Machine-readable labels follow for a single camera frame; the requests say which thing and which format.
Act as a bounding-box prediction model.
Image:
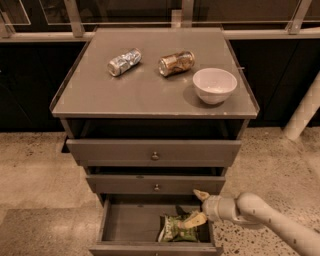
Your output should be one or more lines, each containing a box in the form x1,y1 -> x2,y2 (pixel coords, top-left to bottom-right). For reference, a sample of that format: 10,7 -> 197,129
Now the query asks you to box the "top grey drawer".
66,139 -> 241,167

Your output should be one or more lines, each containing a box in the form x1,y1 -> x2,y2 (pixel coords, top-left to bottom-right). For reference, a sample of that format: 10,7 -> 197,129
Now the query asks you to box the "grey drawer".
66,139 -> 241,167
89,195 -> 223,256
86,175 -> 226,195

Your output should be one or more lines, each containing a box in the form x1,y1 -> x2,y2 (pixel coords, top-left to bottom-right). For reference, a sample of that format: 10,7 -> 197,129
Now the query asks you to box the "bottom grey drawer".
89,195 -> 223,256

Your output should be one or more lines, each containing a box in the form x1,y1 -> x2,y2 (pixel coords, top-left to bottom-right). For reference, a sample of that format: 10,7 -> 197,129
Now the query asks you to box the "middle grey drawer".
86,175 -> 226,195

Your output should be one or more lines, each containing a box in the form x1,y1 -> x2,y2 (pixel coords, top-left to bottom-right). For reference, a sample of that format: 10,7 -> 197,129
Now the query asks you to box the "white ceramic bowl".
193,68 -> 238,105

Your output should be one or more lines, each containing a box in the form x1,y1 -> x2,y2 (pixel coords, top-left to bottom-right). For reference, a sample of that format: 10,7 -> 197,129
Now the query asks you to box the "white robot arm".
200,79 -> 320,256

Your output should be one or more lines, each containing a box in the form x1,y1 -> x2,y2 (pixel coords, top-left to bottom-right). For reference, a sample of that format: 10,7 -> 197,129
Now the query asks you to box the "brass middle drawer knob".
153,184 -> 160,192

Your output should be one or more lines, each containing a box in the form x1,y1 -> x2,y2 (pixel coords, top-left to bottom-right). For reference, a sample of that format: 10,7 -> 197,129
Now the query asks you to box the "brass drawer knob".
151,152 -> 159,161
153,184 -> 160,192

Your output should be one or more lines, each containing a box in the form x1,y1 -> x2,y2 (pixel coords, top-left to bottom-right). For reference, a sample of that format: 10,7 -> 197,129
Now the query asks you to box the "grey drawer cabinet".
49,27 -> 260,256

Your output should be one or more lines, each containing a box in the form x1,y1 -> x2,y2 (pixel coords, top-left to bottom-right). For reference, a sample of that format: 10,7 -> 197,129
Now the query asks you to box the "brown gold soda can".
158,51 -> 195,77

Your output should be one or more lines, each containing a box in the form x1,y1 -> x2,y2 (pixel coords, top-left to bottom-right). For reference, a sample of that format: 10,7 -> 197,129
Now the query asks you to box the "silver blue soda can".
107,48 -> 142,77

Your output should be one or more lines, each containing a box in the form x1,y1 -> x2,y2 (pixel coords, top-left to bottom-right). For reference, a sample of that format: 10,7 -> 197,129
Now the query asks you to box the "green jalapeno chip bag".
158,211 -> 198,242

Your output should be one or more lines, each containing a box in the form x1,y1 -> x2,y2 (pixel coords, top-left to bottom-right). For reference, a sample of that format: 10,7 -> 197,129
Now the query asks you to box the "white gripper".
178,189 -> 238,229

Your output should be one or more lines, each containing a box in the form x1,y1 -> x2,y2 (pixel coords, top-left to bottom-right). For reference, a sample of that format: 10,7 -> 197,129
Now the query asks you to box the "brass top drawer knob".
151,152 -> 159,161

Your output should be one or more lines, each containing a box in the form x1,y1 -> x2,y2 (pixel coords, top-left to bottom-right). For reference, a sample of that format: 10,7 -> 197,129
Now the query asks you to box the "metal railing frame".
0,0 -> 320,42

